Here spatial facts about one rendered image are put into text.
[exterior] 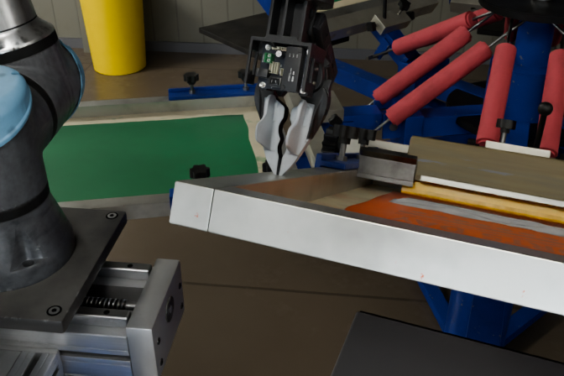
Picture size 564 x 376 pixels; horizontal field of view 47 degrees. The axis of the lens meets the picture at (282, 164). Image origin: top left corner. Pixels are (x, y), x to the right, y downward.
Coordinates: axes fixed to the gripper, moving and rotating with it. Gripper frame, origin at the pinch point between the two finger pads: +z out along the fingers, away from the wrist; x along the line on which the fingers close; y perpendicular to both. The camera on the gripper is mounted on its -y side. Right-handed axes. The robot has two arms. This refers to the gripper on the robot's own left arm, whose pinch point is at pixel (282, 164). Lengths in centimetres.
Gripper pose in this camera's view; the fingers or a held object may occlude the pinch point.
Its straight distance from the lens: 76.4
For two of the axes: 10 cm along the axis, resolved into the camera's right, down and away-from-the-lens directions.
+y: -3.2, 0.3, -9.5
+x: 9.3, 1.8, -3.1
